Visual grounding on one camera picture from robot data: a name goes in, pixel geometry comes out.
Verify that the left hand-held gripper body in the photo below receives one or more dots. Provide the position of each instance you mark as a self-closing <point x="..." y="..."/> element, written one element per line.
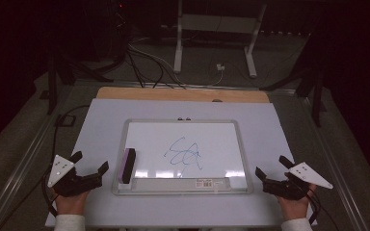
<point x="77" y="183"/>

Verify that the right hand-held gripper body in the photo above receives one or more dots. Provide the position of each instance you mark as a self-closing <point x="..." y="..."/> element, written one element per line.
<point x="289" y="187"/>

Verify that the person's left hand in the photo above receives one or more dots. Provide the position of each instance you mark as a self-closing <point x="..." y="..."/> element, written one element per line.
<point x="71" y="202"/>

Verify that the person's right hand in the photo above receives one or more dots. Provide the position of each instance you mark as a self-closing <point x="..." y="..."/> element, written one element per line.
<point x="295" y="208"/>

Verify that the purple and black whiteboard eraser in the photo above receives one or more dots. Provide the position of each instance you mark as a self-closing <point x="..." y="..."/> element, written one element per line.
<point x="128" y="165"/>

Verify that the black square floor plate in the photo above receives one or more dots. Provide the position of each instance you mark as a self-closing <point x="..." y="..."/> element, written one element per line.
<point x="65" y="120"/>

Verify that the white table cover sheet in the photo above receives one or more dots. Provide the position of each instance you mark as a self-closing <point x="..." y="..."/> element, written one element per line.
<point x="102" y="128"/>

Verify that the black tripod stand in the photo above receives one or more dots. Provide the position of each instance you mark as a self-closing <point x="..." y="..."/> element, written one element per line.
<point x="53" y="83"/>
<point x="314" y="93"/>

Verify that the white metal stand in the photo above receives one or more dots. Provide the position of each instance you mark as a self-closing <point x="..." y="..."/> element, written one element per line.
<point x="220" y="24"/>

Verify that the grey metal floor rail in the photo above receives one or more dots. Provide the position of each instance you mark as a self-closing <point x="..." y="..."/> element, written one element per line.
<point x="330" y="160"/>
<point x="22" y="160"/>

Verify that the white whiteboard with grey frame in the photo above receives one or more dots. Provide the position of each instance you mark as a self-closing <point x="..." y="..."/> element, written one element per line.
<point x="205" y="141"/>

